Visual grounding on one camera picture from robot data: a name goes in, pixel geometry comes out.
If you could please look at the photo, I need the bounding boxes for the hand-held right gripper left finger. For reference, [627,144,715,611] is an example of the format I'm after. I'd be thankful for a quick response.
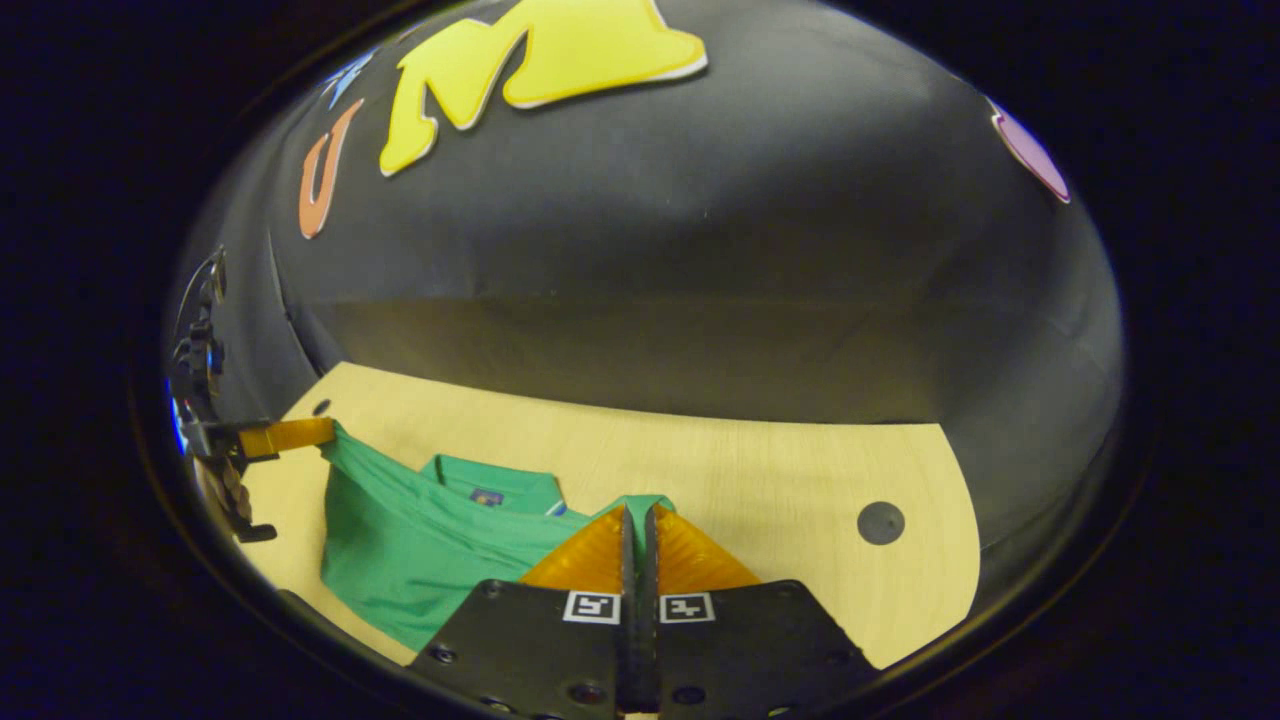
[408,504,643,720]

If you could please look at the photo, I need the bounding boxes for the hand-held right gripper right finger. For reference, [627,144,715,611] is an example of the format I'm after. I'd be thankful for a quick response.
[643,504,883,720]

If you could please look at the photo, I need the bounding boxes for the green T-shirt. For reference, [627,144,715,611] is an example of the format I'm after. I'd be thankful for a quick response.
[318,422,677,653]

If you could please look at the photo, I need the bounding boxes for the black backdrop cloth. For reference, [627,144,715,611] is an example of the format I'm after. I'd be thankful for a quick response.
[170,0,1126,601]

